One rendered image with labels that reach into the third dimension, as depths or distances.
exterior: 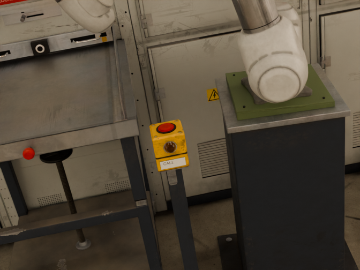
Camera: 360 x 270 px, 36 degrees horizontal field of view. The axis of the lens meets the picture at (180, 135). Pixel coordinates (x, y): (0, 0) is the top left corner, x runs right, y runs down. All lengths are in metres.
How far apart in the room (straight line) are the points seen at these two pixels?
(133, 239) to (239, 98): 0.77
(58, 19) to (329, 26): 1.06
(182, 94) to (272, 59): 0.91
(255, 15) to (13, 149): 0.75
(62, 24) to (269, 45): 0.94
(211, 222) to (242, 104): 0.90
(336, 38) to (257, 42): 0.96
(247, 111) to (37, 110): 0.64
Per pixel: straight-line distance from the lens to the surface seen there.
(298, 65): 1.43
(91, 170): 2.43
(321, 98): 1.71
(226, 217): 2.49
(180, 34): 2.20
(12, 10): 2.09
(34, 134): 1.61
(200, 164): 2.45
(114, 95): 1.71
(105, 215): 1.75
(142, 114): 2.31
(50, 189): 2.49
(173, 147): 1.33
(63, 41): 2.13
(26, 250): 2.30
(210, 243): 2.36
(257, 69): 1.43
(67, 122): 1.62
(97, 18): 1.69
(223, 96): 1.82
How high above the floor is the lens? 1.55
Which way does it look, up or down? 30 degrees down
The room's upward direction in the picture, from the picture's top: 9 degrees counter-clockwise
